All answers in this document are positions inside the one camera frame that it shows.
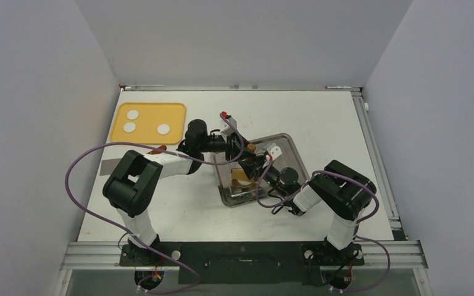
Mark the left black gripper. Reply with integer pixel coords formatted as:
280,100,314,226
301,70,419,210
199,132,255,163

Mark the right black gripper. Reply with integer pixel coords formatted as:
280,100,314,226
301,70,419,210
242,154,289,197

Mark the wooden rolling pin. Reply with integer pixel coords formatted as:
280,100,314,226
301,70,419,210
230,143,257,194

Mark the white dough piece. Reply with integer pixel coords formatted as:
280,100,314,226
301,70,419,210
233,179,252,187

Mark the stainless steel tray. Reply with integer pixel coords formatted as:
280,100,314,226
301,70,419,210
215,133,309,207

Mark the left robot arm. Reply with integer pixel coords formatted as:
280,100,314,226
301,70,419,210
102,117,256,265

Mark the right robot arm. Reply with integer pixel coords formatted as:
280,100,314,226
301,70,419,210
238,154,380,264

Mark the white dough disc right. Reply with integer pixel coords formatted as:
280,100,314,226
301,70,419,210
157,124,171,136

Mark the white dough disc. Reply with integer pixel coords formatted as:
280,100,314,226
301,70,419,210
157,124,171,136
123,122,136,133
127,110,139,120

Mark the white dough disc upper left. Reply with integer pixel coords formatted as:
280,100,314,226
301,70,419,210
127,110,139,120

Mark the white dough disc lower left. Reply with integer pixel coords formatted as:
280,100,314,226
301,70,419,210
123,122,136,133

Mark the yellow plastic tray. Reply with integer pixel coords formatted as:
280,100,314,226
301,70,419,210
110,102,186,145

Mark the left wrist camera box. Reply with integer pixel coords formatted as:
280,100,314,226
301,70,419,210
220,118,238,137

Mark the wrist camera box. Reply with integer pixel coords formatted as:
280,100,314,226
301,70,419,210
265,143,282,162
220,118,238,137

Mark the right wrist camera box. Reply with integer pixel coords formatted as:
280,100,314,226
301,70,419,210
265,143,282,162

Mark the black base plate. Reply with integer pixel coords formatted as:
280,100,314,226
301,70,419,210
118,241,365,285

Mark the scraper with red handle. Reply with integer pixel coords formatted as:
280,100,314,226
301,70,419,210
99,145,167,176

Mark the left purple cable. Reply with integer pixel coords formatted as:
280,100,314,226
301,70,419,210
64,112,246,294

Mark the aluminium frame rail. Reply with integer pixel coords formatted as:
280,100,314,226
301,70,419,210
351,87,408,241

